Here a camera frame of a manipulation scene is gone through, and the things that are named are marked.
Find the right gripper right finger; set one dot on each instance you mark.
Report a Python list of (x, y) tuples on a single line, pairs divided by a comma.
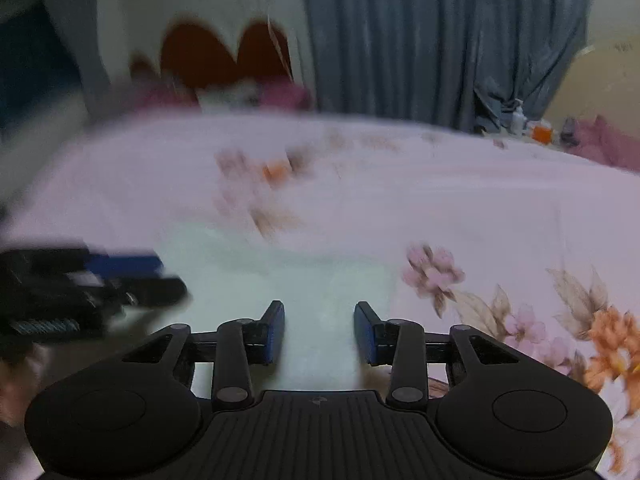
[(378, 340)]

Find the pink floral bed sheet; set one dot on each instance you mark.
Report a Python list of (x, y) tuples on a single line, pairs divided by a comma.
[(537, 248)]

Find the red heart-shaped headboard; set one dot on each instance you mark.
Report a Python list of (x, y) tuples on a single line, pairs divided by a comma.
[(193, 55)]

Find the purple pillow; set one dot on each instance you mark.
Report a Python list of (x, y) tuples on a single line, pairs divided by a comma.
[(600, 142)]

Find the pile of colourful clothes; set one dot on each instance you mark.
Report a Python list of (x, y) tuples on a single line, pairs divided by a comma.
[(152, 93)]

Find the white bottle on nightstand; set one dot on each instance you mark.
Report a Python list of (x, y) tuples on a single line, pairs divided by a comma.
[(518, 119)]

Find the white knitted small garment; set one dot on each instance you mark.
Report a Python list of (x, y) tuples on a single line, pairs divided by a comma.
[(229, 278)]

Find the orange container on nightstand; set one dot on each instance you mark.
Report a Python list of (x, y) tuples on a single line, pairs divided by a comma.
[(541, 132)]

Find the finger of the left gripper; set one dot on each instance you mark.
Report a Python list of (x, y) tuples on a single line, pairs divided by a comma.
[(115, 267), (148, 293)]

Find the cream bed headboard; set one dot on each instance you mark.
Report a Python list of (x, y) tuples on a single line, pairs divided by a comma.
[(603, 80)]

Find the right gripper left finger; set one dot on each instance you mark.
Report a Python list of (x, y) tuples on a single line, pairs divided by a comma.
[(262, 339)]

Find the blue-grey curtain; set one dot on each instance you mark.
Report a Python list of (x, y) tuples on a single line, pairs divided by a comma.
[(460, 64)]

